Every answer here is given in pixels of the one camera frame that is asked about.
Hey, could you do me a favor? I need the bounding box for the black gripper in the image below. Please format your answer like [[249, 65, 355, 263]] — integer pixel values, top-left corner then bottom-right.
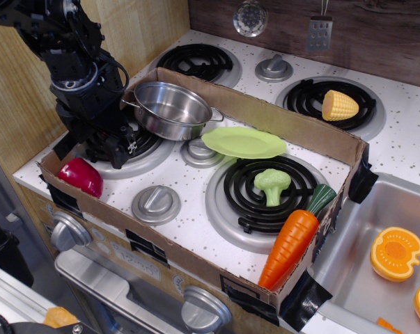
[[50, 49, 137, 169]]

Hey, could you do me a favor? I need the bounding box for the orange toy carrot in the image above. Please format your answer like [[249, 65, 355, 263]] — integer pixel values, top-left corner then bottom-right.
[[258, 184, 336, 291]]

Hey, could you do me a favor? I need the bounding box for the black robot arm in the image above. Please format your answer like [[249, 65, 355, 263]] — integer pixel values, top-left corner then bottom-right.
[[0, 1, 137, 169]]

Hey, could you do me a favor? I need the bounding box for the light green plastic plate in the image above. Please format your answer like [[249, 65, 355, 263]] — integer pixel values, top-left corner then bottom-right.
[[201, 127, 287, 159]]

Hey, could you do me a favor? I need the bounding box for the red toy pepper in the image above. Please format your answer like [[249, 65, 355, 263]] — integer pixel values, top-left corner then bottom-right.
[[57, 157, 104, 198]]

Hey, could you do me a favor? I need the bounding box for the front silver stove knob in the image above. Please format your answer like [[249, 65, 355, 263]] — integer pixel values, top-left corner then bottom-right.
[[132, 185, 181, 226]]

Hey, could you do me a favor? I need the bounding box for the silver stove knob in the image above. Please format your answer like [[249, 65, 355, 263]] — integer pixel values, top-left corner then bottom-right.
[[132, 185, 181, 226], [180, 137, 224, 168], [255, 55, 293, 83]]

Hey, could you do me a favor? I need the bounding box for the brown cardboard fence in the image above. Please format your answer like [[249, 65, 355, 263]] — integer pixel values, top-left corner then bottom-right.
[[40, 68, 368, 333]]

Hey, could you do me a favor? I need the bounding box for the stainless steel pot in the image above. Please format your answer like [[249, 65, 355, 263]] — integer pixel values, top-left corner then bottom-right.
[[122, 81, 224, 141]]

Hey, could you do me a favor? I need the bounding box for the middle silver stove knob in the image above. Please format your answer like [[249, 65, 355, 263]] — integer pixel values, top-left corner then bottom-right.
[[180, 137, 224, 168]]

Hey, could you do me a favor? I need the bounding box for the left silver oven knob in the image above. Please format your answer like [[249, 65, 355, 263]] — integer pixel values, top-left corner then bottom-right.
[[51, 212, 92, 252]]

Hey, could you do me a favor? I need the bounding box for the silver oven knob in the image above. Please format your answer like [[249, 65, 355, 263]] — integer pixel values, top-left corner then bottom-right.
[[181, 285, 232, 333], [51, 212, 92, 252]]

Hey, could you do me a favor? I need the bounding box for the back left black burner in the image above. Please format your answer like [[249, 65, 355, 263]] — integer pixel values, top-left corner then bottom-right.
[[156, 44, 233, 81]]

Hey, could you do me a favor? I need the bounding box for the front right black burner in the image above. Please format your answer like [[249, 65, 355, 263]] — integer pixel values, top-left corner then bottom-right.
[[223, 156, 321, 234]]

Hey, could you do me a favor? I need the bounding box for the green toy broccoli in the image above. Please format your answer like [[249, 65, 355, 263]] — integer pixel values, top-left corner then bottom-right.
[[254, 168, 292, 207]]

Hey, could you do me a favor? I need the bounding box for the orange object bottom left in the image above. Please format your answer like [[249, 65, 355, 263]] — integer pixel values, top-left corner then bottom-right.
[[42, 306, 78, 328]]

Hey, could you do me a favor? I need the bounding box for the right silver oven knob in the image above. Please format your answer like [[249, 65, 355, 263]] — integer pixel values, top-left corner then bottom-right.
[[181, 285, 232, 333]]

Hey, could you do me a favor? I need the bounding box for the back silver stove knob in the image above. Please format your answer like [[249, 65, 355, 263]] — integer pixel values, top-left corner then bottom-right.
[[255, 55, 293, 83]]

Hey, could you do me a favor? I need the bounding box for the hanging metal strainer ladle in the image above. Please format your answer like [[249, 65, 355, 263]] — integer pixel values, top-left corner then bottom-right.
[[233, 1, 268, 38]]

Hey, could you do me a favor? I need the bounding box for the back right black burner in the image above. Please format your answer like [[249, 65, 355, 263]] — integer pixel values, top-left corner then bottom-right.
[[283, 79, 377, 130]]

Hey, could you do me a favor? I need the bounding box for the yellow toy corn cob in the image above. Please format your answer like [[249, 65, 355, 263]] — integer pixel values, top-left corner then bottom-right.
[[322, 90, 359, 121]]

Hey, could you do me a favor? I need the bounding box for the hanging metal slotted spatula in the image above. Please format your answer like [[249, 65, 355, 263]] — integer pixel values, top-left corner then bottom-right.
[[306, 0, 334, 52]]

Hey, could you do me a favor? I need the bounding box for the stainless steel sink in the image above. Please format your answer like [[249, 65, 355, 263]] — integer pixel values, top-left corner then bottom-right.
[[302, 173, 420, 333]]

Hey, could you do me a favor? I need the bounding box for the large orange pumpkin half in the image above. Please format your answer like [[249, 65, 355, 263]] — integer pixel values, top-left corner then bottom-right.
[[370, 227, 420, 283]]

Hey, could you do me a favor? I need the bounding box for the silver oven door handle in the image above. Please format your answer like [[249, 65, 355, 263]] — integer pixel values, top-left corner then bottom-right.
[[54, 249, 188, 333]]

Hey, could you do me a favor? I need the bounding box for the black cable bottom left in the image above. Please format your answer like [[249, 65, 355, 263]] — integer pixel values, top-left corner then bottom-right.
[[0, 308, 14, 334]]

